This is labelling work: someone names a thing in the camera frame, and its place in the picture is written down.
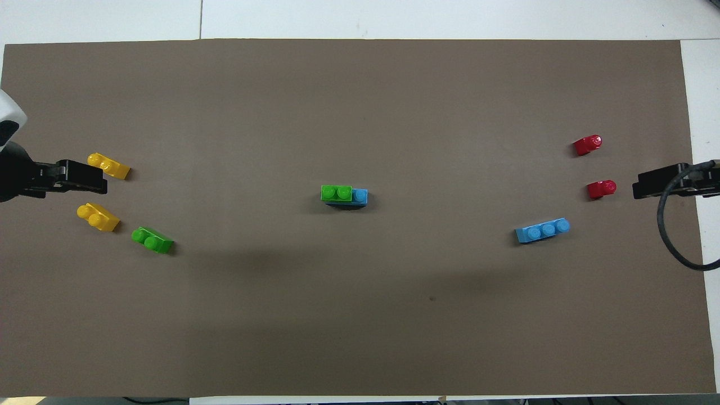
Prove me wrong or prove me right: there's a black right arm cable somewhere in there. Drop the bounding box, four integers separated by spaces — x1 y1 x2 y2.
657 160 720 272

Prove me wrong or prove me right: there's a yellow two-stud toy block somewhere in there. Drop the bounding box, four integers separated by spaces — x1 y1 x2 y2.
87 152 132 180
76 202 121 232

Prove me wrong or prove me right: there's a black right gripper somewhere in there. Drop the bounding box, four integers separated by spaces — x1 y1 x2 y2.
633 161 720 200

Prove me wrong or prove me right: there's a red one-stud toy block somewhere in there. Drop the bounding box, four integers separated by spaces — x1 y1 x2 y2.
587 179 618 200
573 134 603 157

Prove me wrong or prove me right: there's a blue three-stud toy block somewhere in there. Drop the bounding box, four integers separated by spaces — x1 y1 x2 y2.
326 188 369 210
515 218 571 244

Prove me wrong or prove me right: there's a brown paper table mat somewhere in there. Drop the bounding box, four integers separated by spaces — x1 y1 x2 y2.
0 38 716 398

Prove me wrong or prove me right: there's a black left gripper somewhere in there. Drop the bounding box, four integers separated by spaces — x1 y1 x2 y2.
0 141 108 203

